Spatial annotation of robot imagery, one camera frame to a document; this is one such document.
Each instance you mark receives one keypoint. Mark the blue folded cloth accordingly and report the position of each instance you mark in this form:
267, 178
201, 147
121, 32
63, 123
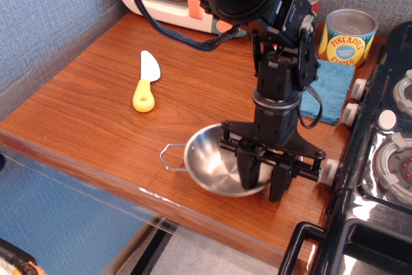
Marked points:
332, 86

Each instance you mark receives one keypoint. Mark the yellow handled toy knife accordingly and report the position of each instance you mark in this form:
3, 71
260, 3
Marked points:
143, 100

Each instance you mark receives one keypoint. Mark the pineapple slices can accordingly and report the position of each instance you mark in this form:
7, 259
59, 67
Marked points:
347, 37

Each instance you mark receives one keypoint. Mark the white stove knob rear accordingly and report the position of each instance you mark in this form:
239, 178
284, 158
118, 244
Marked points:
358, 89

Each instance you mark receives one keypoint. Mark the orange object bottom left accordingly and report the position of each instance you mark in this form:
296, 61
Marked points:
12, 264

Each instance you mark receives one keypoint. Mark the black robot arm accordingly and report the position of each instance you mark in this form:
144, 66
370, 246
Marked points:
283, 37

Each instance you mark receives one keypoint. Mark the white stove knob middle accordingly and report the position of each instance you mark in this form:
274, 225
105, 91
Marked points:
349, 114

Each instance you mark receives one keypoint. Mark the steel bowl with wire handles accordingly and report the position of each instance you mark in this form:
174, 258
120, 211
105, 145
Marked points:
213, 167

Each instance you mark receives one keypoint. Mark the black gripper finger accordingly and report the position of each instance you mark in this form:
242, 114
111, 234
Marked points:
249, 167
280, 179

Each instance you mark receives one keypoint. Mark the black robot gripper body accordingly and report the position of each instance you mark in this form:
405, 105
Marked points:
274, 133

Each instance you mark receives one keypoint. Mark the white stove knob front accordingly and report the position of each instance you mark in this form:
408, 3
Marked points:
329, 171

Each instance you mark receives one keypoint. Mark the white stove knob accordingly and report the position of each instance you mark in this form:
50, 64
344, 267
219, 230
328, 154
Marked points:
349, 114
358, 89
329, 171

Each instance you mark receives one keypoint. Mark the black toy stove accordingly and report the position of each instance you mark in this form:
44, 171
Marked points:
368, 230

